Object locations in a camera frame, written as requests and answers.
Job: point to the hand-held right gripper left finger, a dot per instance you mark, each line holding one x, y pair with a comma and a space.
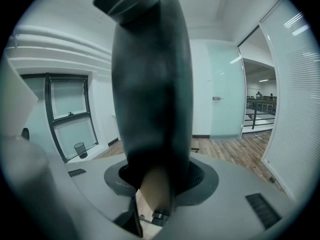
100, 184

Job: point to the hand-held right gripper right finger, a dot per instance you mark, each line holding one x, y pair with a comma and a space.
225, 196

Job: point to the black framed whiteboard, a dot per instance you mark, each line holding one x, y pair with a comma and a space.
150, 84

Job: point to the black power adapter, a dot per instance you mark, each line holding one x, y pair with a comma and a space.
272, 179

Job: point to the black metal railing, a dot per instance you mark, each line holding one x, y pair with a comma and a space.
260, 119

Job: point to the black framed window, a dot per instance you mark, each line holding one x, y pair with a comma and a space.
67, 101

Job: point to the frosted glass door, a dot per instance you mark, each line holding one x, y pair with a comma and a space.
225, 84

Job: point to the glass partition with white blinds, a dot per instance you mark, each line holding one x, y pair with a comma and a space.
297, 96

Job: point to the white wall pipes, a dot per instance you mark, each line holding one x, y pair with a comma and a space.
62, 46

